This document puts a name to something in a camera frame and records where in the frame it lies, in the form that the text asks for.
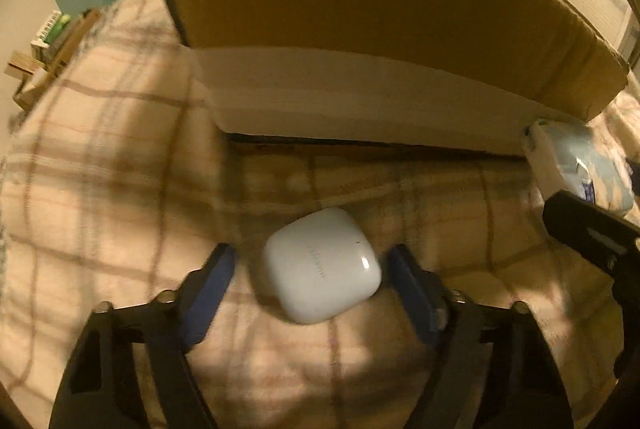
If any large open cardboard box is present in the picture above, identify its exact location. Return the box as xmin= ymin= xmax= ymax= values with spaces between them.
xmin=165 ymin=0 xmax=628 ymax=156

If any small cardboard box SF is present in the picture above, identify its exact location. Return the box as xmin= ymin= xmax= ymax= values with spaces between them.
xmin=6 ymin=8 xmax=102 ymax=111

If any beige plaid blanket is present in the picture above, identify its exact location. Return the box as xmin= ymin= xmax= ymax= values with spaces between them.
xmin=1 ymin=0 xmax=623 ymax=428

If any white earbuds case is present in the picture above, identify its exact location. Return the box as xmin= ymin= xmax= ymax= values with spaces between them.
xmin=264 ymin=208 xmax=382 ymax=325

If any blue tissue pack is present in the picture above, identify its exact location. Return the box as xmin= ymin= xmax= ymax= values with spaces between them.
xmin=523 ymin=119 xmax=634 ymax=217

